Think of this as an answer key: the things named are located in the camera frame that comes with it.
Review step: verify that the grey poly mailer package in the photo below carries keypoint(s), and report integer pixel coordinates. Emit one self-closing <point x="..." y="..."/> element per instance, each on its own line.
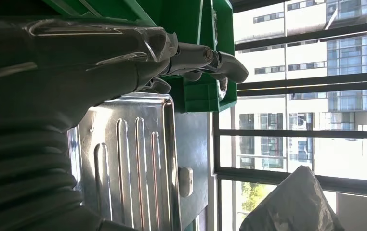
<point x="292" y="204"/>

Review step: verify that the small white device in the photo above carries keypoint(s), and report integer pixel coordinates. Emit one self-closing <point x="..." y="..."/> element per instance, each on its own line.
<point x="186" y="181"/>

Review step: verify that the dark window frame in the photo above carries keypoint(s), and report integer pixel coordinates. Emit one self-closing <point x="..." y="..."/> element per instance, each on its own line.
<point x="298" y="134"/>

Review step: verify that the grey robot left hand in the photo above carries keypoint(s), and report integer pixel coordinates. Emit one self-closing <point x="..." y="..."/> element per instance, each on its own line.
<point x="75" y="70"/>

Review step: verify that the green crate with black coils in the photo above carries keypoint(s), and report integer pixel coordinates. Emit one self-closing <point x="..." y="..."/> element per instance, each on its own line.
<point x="202" y="95"/>

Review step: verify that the empty green plastic crate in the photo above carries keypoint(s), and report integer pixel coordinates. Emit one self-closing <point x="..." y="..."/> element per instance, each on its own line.
<point x="107" y="9"/>

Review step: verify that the steel scale tray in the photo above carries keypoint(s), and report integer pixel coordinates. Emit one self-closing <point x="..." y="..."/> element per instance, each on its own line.
<point x="129" y="159"/>

